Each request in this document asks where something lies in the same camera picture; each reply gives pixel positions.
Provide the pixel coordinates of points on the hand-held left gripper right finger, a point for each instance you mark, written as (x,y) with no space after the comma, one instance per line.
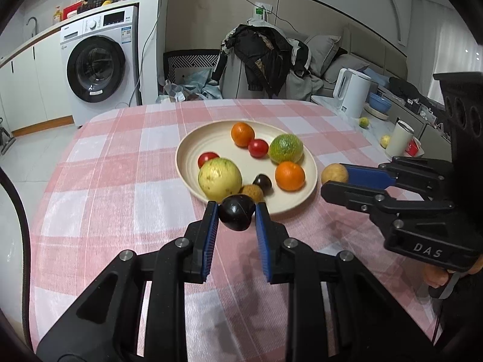
(264,245)

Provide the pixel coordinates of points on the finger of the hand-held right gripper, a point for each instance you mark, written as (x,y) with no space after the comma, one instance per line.
(351,198)
(368,177)

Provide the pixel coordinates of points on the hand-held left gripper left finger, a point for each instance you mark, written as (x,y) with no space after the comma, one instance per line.
(211,245)

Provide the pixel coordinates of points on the tan round fruit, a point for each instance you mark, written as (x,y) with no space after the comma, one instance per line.
(334,173)

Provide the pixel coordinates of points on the dark purple plum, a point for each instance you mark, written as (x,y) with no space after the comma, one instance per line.
(262,183)
(236,212)

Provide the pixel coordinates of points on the deep orange mandarin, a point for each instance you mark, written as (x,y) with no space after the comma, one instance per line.
(289,175)

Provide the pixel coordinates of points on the large yellow-green guava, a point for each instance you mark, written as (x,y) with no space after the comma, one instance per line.
(219,179)

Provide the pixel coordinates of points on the large red tomato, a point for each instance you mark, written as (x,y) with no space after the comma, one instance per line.
(207,157)

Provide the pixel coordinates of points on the small red tomato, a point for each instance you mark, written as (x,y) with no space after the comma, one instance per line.
(258,148)

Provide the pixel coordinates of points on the cream oval plate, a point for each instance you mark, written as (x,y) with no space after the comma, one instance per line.
(219,135)

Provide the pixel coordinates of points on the light orange mandarin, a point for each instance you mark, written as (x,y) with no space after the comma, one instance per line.
(242,134)

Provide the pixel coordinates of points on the person's right forearm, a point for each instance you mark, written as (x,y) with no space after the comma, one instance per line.
(460,309)

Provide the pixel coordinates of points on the person's right hand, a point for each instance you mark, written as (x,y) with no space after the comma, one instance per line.
(434,277)

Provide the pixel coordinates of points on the small yellow-green fruit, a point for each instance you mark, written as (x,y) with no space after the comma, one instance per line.
(385,141)
(363,122)

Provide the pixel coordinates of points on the white cup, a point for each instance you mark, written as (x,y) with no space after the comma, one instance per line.
(398,141)

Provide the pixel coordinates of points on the brown longan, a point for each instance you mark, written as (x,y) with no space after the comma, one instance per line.
(253,193)

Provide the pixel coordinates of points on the red and white carton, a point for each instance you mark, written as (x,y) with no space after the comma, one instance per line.
(415,147)

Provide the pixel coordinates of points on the small white dish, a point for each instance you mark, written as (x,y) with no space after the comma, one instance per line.
(375,115)

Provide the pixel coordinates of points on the blue bowl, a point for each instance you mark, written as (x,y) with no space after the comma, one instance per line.
(380,101)

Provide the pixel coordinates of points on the green round citrus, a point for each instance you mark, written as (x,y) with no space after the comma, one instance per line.
(285,149)

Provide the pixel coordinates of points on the white electric kettle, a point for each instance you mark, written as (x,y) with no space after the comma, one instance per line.
(351,92)

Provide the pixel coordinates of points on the white side table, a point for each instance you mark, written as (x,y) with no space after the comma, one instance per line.
(324,101)

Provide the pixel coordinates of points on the dark cloth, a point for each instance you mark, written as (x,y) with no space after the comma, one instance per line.
(411,90)

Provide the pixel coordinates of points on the grey pillow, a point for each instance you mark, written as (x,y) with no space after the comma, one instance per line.
(320,52)
(345,66)

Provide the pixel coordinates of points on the pink checked tablecloth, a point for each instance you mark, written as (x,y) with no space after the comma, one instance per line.
(113,177)

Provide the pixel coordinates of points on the beige headboard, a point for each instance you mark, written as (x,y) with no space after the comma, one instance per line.
(381,49)

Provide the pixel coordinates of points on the white curtain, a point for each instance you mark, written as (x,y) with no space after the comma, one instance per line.
(437,45)

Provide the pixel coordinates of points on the pile of dark clothes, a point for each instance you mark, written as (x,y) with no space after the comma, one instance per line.
(264,56)

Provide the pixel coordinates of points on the light blue plastic bag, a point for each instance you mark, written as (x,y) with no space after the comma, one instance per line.
(192,86)

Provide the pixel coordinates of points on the white washing machine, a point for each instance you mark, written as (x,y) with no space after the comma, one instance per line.
(98,68)

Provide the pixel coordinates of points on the white kitchen cabinet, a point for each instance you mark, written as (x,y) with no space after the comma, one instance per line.
(34,83)

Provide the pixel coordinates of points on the red box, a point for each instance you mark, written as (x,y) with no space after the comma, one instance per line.
(73,10)

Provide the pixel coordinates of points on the orange bottle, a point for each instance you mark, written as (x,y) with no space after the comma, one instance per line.
(57,15)

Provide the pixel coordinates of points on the metal faucet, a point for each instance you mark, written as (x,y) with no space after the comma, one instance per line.
(33,24)

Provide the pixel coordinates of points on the white wall socket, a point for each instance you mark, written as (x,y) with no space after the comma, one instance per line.
(263,11)

